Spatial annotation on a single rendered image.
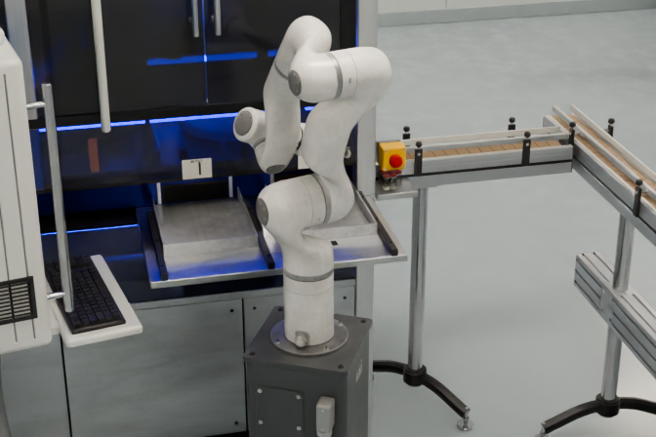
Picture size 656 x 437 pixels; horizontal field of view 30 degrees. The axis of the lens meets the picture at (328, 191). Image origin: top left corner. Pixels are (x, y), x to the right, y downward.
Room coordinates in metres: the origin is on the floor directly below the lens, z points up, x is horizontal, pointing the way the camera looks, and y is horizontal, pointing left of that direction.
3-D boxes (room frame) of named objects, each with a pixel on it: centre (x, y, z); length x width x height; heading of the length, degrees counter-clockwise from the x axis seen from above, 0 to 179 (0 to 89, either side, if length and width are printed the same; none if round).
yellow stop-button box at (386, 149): (3.41, -0.19, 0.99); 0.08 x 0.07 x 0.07; 13
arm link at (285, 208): (2.56, 0.07, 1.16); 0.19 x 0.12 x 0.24; 119
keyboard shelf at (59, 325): (2.88, 0.69, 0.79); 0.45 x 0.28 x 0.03; 23
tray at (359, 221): (3.24, 0.03, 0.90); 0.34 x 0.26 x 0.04; 13
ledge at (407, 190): (3.45, -0.20, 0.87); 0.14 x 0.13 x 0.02; 13
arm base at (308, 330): (2.57, 0.05, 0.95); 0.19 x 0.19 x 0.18
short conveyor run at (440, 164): (3.61, -0.44, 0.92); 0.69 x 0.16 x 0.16; 103
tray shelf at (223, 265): (3.13, 0.18, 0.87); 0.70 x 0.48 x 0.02; 103
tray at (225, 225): (3.16, 0.36, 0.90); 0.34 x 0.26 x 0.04; 13
